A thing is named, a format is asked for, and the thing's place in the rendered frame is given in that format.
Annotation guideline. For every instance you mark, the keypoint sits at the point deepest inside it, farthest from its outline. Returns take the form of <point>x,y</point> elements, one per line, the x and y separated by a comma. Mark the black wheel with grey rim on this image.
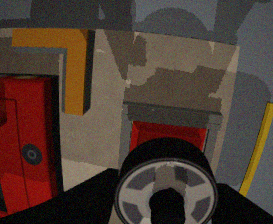
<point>161,164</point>

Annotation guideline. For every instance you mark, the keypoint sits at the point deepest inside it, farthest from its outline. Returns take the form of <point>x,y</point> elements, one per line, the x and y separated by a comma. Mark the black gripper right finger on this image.
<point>233,208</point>

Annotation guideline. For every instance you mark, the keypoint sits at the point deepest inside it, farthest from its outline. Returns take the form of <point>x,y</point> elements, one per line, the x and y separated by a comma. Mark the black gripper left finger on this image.
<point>90,202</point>

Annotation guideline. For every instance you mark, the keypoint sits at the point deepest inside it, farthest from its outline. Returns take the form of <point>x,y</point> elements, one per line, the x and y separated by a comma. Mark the yellow rectangular outline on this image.
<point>258,146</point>

